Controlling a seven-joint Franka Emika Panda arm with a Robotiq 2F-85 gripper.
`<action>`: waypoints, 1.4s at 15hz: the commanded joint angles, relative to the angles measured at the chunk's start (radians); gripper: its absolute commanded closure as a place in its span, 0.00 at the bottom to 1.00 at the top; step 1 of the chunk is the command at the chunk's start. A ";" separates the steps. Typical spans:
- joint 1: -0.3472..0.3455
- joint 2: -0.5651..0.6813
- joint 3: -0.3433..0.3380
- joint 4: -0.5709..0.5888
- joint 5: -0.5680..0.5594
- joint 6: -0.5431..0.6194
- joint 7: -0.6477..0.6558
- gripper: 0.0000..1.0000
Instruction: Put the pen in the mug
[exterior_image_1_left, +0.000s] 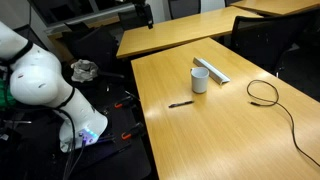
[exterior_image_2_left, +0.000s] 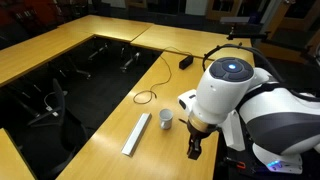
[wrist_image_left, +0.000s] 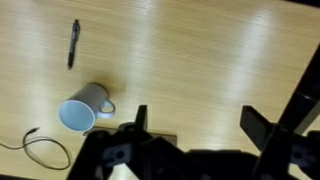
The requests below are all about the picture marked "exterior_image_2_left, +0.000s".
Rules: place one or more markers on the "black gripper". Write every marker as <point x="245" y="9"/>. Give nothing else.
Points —
<point x="200" y="128"/>

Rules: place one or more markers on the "white ceramic mug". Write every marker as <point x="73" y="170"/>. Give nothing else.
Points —
<point x="165" y="121"/>

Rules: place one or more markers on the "black chair with metal legs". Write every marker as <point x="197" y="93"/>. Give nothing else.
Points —
<point x="80" y="71"/>
<point x="130" y="63"/>
<point x="100" y="51"/>

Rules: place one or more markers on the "black mesh office chair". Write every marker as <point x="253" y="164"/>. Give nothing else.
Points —
<point x="59" y="96"/>

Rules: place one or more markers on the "black power adapter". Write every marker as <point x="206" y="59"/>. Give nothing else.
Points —
<point x="186" y="62"/>

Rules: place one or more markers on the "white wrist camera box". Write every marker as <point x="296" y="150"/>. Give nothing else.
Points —
<point x="186" y="100"/>

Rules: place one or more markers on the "white rectangular box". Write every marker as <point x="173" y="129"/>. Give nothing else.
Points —
<point x="136" y="133"/>

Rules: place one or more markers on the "wooden conference table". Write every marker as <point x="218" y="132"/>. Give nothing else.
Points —
<point x="11" y="160"/>
<point x="33" y="53"/>
<point x="186" y="38"/>
<point x="106" y="28"/>

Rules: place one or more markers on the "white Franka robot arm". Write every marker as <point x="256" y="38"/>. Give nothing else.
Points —
<point x="220" y="93"/>

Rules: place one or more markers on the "grey flat panel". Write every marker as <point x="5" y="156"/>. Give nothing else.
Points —
<point x="235" y="20"/>

